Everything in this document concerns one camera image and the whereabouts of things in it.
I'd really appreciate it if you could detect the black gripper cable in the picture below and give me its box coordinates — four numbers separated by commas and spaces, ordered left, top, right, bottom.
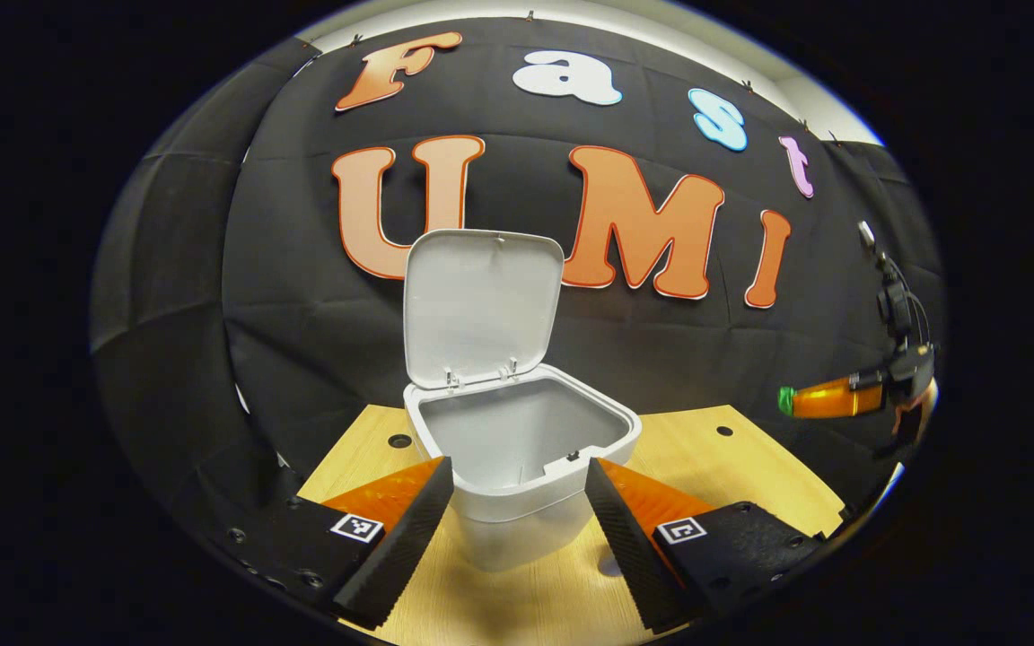
876, 251, 933, 351

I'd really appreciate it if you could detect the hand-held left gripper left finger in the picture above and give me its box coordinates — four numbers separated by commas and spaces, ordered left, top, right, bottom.
212, 456, 454, 629

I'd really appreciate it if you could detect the white desktop garbage bin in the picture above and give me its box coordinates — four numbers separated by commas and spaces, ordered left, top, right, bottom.
402, 229, 643, 572

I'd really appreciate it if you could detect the black backdrop cloth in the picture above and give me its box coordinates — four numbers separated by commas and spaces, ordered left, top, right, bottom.
91, 16, 947, 539

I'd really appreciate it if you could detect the wooden desktop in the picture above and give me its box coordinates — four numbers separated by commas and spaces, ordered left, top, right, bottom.
297, 404, 848, 646

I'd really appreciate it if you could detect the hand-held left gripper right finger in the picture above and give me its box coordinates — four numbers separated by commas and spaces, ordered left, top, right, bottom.
584, 458, 828, 633

